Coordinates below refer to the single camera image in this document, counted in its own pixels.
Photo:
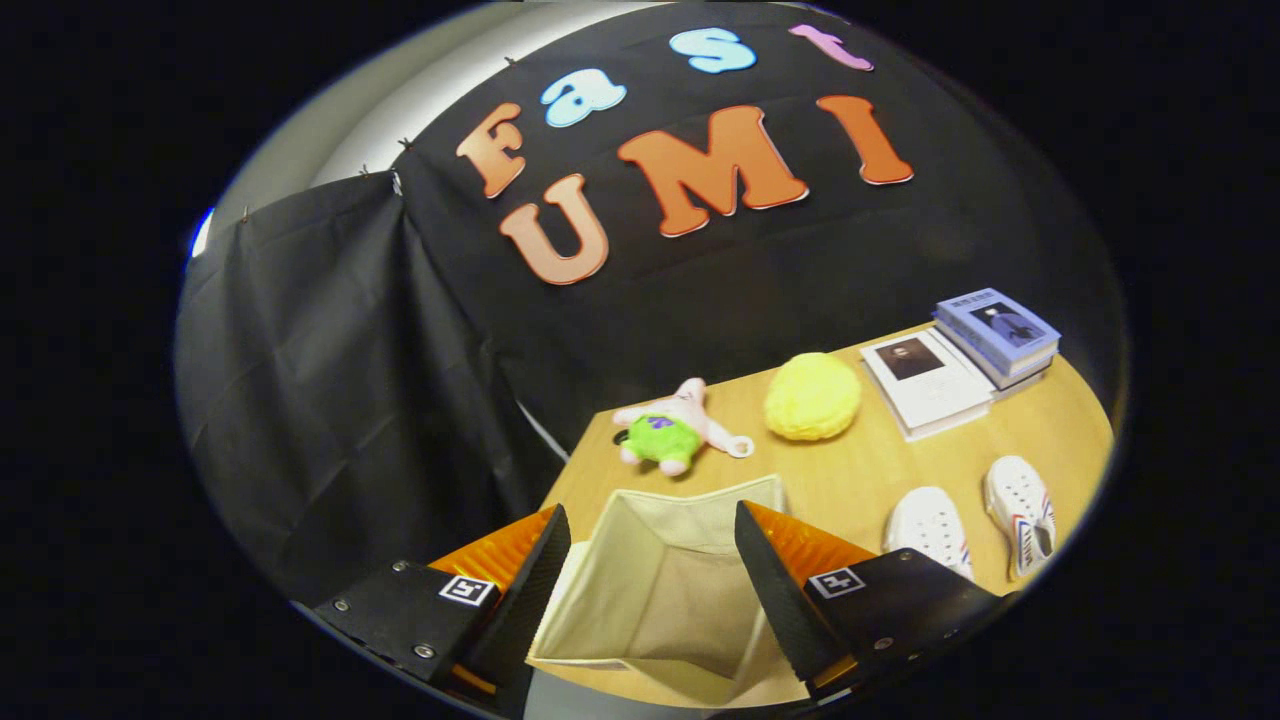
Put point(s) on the beige fabric storage box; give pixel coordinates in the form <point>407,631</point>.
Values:
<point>670,600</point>

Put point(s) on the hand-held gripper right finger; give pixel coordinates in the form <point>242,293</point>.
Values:
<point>900,600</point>

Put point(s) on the pink starfish plush toy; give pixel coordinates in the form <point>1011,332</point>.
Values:
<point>665,440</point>

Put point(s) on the white striped shoe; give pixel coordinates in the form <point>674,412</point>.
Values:
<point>1015,500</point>
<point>925,525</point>

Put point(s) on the yellow round plush cushion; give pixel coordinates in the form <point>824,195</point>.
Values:
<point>812,398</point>

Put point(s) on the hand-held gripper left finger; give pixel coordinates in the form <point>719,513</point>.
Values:
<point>400,615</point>

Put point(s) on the white book with portrait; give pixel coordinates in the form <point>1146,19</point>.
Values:
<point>935,395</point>

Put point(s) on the blue book with figure cover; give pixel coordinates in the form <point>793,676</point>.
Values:
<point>1000,325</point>

